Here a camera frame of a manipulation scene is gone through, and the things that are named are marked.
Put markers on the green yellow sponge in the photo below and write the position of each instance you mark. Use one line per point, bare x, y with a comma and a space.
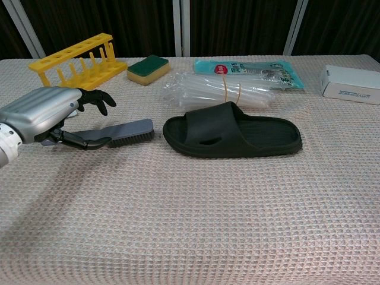
148, 74

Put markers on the clear plastic tube bundle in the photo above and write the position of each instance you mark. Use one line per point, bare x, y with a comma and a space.
202, 89

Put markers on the yellow rubber band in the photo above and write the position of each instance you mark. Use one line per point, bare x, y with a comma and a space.
239, 93
226, 89

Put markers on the black rubber slipper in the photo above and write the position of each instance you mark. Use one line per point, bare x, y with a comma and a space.
213, 124

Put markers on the grey scrubbing brush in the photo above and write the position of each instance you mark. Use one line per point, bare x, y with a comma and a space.
130, 127

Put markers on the white cardboard box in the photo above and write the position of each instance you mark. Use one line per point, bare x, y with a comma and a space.
347, 80

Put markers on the teal cleaning cloth package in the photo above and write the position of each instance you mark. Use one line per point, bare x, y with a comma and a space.
207, 68

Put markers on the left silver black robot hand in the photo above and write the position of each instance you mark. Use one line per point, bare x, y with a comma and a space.
38, 110

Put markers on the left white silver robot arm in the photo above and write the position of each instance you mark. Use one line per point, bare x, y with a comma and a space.
7, 145

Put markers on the dark green curtain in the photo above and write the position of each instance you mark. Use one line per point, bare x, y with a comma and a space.
341, 26
237, 23
104, 23
6, 38

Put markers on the white partition frame post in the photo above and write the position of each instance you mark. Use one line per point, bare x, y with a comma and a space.
295, 26
26, 26
177, 29

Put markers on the yellow test tube rack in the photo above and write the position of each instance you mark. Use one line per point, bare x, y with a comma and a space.
63, 60

